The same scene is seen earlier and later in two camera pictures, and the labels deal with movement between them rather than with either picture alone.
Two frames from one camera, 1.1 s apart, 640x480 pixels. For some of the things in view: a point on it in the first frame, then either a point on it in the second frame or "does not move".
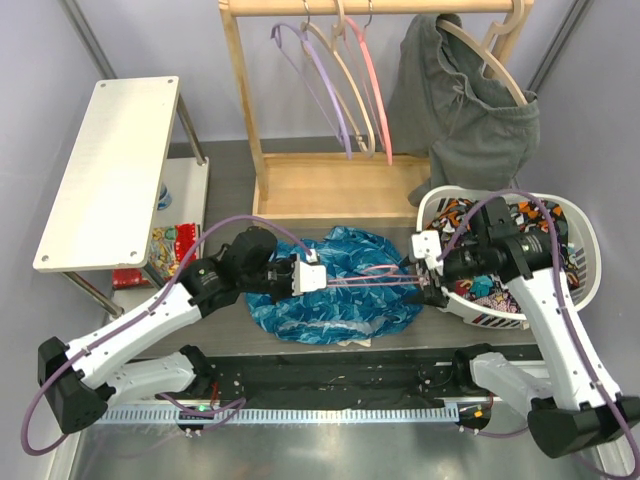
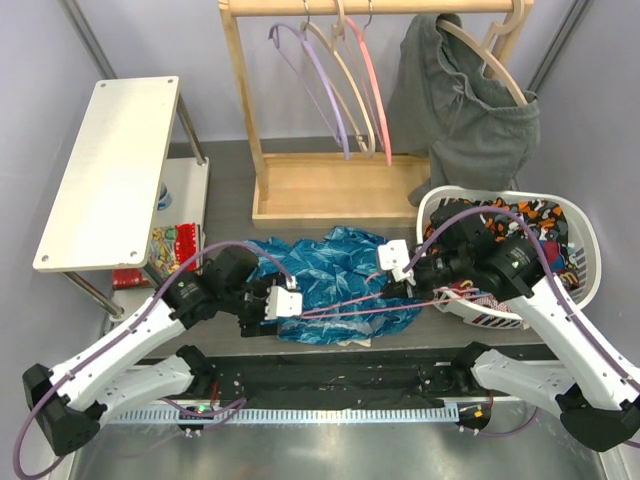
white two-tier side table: [134, 168] does not move
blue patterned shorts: [364, 294] does not move
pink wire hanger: [383, 271] to [393, 308]
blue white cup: [165, 199] does not move
